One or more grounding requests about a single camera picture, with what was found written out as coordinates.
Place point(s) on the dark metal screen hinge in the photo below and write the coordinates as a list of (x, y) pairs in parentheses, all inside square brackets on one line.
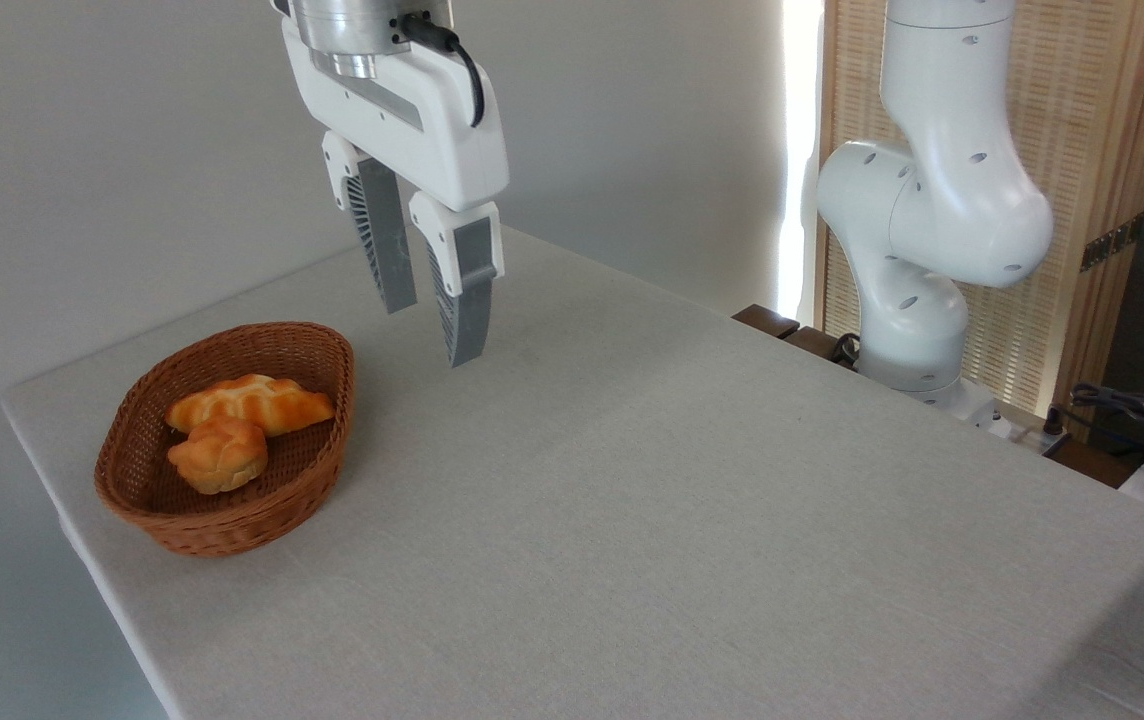
[(1112, 243)]

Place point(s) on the dark brown wooden furniture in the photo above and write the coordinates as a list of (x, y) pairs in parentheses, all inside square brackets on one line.
[(767, 320)]

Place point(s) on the wooden bamboo folding screen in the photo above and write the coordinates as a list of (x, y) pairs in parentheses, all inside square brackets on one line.
[(1087, 100)]

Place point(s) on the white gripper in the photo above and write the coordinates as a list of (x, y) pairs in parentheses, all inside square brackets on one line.
[(437, 140)]

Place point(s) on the round knotted bread roll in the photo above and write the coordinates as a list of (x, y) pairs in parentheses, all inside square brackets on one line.
[(220, 455)]

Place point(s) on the grey tablecloth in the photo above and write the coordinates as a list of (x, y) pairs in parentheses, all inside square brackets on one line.
[(632, 560)]

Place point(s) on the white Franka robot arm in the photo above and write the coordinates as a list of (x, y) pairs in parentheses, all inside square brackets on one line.
[(942, 200)]

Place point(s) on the long braided bread loaf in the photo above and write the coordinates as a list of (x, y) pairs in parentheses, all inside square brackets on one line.
[(252, 400)]

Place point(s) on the brown wicker basket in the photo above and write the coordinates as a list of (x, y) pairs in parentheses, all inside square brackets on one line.
[(317, 480)]

